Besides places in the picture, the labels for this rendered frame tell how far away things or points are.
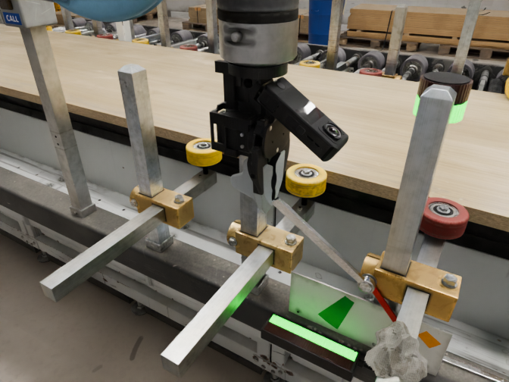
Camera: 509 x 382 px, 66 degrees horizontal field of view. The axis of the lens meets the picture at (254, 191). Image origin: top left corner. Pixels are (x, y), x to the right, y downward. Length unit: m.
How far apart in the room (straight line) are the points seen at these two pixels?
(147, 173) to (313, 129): 0.43
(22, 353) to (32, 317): 0.17
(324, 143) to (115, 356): 1.34
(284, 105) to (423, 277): 0.33
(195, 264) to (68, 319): 1.04
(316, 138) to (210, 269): 0.48
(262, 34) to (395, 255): 0.36
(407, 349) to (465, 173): 0.45
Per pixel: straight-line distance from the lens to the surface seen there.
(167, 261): 0.88
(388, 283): 0.63
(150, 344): 1.64
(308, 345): 0.72
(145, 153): 0.78
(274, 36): 0.44
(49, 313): 1.89
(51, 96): 0.95
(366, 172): 0.81
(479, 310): 0.93
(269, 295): 0.79
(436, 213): 0.71
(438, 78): 0.55
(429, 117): 0.50
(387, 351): 0.51
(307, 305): 0.73
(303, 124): 0.45
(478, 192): 0.82
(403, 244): 0.59
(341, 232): 0.89
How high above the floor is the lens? 1.28
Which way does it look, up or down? 32 degrees down
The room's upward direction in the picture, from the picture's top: straight up
